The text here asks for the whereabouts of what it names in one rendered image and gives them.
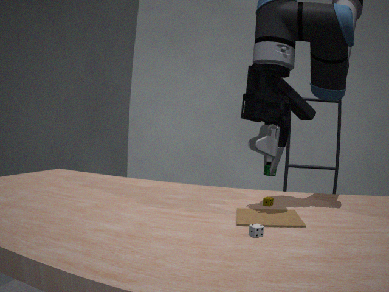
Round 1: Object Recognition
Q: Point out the grey die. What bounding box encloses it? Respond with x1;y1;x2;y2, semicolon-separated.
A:
249;224;264;238

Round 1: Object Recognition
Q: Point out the yellow die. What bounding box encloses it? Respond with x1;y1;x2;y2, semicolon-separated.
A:
263;197;274;206

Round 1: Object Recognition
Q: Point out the tan flat mat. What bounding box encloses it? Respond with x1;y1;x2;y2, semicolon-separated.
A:
236;208;306;228

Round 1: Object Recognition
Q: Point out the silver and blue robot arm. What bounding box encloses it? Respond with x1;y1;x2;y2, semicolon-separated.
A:
253;0;363;120

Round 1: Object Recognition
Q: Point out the green die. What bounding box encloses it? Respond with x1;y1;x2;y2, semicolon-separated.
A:
264;165;277;176

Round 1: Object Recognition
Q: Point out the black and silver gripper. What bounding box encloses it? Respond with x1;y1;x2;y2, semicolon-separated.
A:
241;63;291;176

